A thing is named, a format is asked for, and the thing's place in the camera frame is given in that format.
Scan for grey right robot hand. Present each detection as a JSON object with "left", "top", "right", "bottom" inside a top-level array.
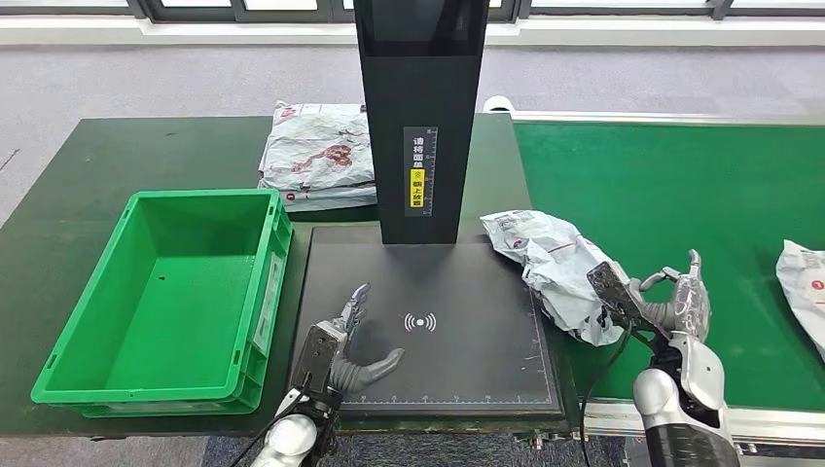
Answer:
[{"left": 628, "top": 249, "right": 712, "bottom": 344}]

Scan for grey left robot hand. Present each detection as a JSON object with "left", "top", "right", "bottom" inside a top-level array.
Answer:
[{"left": 328, "top": 282, "right": 406, "bottom": 396}]

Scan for grey parcel large black letters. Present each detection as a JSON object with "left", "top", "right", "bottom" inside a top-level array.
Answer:
[{"left": 774, "top": 239, "right": 825, "bottom": 362}]

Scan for grey poly parcel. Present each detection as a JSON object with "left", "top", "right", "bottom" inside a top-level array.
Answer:
[{"left": 480, "top": 209, "right": 627, "bottom": 348}]

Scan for green conveyor belt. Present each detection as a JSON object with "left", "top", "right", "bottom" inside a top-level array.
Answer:
[{"left": 512, "top": 121, "right": 825, "bottom": 413}]

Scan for flat grey parcel red dot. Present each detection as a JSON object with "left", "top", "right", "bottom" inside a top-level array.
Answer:
[{"left": 257, "top": 180, "right": 379, "bottom": 214}]

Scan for flat grey parcel red print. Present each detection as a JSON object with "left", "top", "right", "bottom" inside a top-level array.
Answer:
[{"left": 259, "top": 100, "right": 377, "bottom": 195}]

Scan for black inbound scanner machine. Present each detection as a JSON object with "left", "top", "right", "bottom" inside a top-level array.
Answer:
[{"left": 291, "top": 0, "right": 567, "bottom": 423}]

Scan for green plastic crate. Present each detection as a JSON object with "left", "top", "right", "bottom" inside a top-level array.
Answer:
[{"left": 30, "top": 188, "right": 295, "bottom": 419}]

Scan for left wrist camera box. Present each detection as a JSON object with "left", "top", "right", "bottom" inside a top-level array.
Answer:
[{"left": 290, "top": 318, "right": 352, "bottom": 394}]

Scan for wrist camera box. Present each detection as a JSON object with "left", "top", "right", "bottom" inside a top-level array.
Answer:
[
  {"left": 290, "top": 318, "right": 352, "bottom": 394},
  {"left": 585, "top": 261, "right": 646, "bottom": 324}
]

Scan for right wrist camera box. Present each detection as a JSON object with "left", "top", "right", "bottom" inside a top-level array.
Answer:
[{"left": 585, "top": 261, "right": 646, "bottom": 324}]

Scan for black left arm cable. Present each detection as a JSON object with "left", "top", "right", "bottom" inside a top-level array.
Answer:
[{"left": 225, "top": 386, "right": 310, "bottom": 467}]

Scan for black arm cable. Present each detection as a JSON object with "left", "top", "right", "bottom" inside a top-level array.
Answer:
[
  {"left": 578, "top": 318, "right": 636, "bottom": 467},
  {"left": 225, "top": 386, "right": 310, "bottom": 467}
]

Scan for aluminium conveyor frame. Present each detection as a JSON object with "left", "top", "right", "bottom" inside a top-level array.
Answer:
[{"left": 509, "top": 110, "right": 825, "bottom": 467}]

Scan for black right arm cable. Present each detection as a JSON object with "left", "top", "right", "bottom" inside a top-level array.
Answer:
[{"left": 578, "top": 318, "right": 636, "bottom": 467}]

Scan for dark window frame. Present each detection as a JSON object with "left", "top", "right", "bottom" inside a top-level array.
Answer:
[{"left": 0, "top": 0, "right": 825, "bottom": 23}]

